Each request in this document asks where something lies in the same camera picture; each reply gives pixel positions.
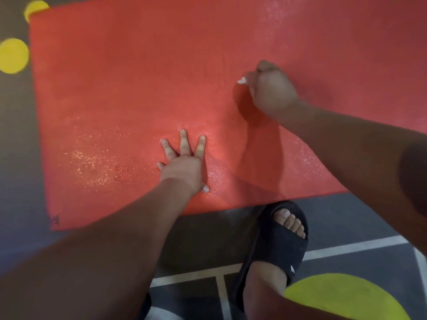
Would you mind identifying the person's left hand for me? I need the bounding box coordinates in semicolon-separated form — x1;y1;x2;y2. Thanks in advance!
157;129;210;198

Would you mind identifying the person's right hand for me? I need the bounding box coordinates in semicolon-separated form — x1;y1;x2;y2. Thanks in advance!
237;60;301;122

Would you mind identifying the red foam mat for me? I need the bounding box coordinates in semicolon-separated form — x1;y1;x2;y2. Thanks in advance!
28;0;427;232

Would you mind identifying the person's left forearm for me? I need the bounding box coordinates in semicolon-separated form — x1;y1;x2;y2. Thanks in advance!
0;178;195;320

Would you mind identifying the person's right forearm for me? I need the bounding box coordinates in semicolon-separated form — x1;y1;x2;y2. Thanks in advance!
268;100;427;258

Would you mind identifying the black slide sandal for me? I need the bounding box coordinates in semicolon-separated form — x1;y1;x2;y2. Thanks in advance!
230;200;309;320

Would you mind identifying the person's foot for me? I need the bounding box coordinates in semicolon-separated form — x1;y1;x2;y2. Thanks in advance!
242;209;354;320

